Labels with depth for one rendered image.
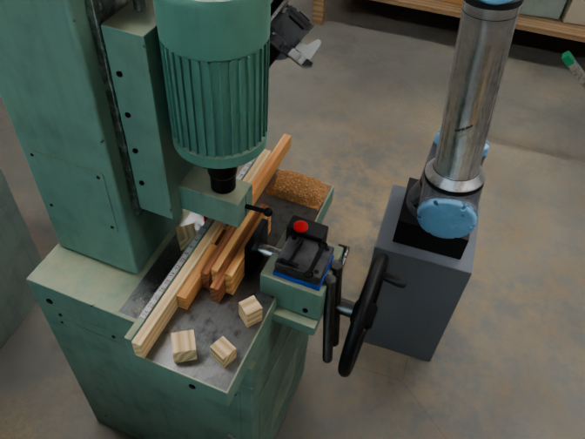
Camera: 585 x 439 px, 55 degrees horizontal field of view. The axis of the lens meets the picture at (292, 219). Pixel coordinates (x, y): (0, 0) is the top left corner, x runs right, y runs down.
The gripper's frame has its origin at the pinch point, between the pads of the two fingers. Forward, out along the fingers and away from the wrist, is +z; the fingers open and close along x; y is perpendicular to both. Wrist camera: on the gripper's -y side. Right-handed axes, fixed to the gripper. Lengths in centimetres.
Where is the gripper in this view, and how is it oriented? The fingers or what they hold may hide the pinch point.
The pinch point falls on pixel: (279, 39)
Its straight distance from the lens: 107.2
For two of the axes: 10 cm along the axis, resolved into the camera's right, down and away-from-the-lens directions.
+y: 6.6, -7.4, -1.5
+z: 0.6, 2.6, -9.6
